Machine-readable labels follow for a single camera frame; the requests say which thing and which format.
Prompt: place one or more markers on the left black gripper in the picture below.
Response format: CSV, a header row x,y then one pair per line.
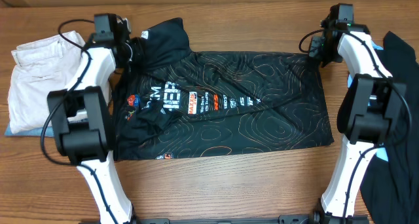
x,y
122,65

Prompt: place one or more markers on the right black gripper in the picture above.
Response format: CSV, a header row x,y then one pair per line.
x,y
313,54

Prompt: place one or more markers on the black printed cycling jersey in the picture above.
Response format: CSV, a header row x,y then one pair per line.
x,y
174,103

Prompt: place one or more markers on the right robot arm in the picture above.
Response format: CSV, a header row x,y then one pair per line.
x,y
367,116

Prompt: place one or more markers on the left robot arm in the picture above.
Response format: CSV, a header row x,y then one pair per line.
x,y
81,121

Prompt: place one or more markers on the folded beige trousers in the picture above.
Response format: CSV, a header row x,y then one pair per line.
x,y
41,67

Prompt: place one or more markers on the folded blue jeans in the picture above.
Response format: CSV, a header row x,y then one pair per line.
x,y
34,132

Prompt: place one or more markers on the plain black garment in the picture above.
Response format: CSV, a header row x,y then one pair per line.
x,y
390,187

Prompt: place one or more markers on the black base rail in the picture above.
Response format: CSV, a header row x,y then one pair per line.
x,y
282,219

